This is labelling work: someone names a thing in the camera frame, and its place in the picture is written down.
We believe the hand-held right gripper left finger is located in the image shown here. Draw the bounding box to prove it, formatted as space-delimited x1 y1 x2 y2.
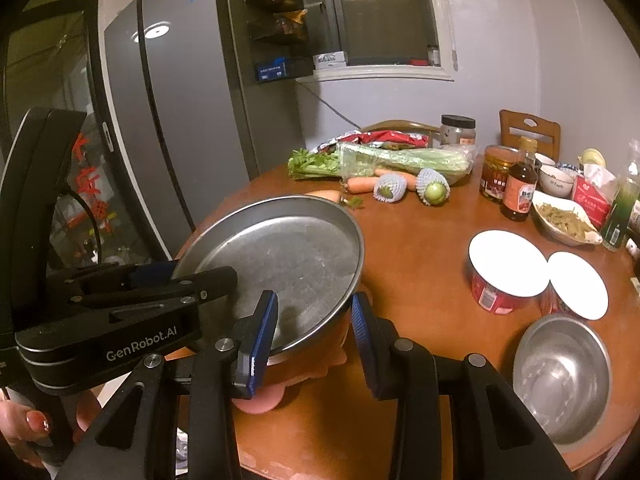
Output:
55 289 280 480

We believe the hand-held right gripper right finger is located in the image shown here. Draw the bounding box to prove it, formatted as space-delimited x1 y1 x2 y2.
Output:
350 292 576 480

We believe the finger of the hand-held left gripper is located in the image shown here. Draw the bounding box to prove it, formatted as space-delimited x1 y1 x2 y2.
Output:
75 266 239 311
65 260 177 293

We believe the pink plate with ears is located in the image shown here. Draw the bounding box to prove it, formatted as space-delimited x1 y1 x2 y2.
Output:
165 285 373 416

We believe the round metal pan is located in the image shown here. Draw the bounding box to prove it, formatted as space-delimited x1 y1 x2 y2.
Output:
171 196 366 361

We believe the red white-lidded noodle bowl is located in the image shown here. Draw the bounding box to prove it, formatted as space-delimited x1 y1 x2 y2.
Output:
467 230 550 316
540 251 610 321

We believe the metal bowl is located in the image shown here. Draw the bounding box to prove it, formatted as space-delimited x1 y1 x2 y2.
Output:
512 312 613 445

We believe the person's left hand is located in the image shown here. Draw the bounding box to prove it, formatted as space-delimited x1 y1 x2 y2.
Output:
0 389 101 468

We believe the green fruit in foam net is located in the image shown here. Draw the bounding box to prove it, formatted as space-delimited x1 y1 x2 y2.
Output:
372 172 408 204
416 167 451 207

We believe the grey refrigerator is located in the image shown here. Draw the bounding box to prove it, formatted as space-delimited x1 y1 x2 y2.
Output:
102 0 311 261

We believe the celery in plastic bag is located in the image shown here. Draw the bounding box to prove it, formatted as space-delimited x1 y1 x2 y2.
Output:
287 142 473 181

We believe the glass door with red decorations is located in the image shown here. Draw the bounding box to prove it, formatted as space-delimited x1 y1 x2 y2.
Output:
0 0 171 281

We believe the red snack bag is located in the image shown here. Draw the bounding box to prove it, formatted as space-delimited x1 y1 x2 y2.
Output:
320 130 441 153

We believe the chili sauce jar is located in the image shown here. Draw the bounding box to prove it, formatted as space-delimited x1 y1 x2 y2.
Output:
479 145 518 203

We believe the dark sauce bottle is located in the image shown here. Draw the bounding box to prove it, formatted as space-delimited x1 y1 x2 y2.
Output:
500 136 540 222

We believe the curved wooden chair back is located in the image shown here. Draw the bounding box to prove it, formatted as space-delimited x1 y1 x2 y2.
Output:
360 120 443 137

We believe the blue box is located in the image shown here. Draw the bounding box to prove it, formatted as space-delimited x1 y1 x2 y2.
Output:
254 57 313 83

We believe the clear jar with black lid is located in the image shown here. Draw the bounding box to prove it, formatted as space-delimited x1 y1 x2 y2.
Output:
440 115 477 148

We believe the dish of pickled vegetables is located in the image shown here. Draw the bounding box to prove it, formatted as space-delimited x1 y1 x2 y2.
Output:
531 195 603 247

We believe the blue and white ceramic bowl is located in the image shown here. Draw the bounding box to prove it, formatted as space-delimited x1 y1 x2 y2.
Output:
539 162 577 198

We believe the white box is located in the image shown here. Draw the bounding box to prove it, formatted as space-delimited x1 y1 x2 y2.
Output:
313 51 348 71

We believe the black refrigerator side rack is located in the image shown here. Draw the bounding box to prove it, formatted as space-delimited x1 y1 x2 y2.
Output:
240 0 311 43

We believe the red tissue box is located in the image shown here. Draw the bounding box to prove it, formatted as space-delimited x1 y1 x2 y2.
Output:
570 164 618 228

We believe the wooden chair with cutout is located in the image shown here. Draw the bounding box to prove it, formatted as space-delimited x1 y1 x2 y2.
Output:
499 109 561 161

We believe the clear bottle with green liquid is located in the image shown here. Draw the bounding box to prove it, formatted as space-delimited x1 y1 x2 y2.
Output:
600 140 640 253

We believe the window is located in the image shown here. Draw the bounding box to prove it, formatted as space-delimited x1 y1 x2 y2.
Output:
295 0 456 81

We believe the thin wall cable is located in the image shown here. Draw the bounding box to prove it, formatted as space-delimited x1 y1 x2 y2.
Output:
300 80 361 131

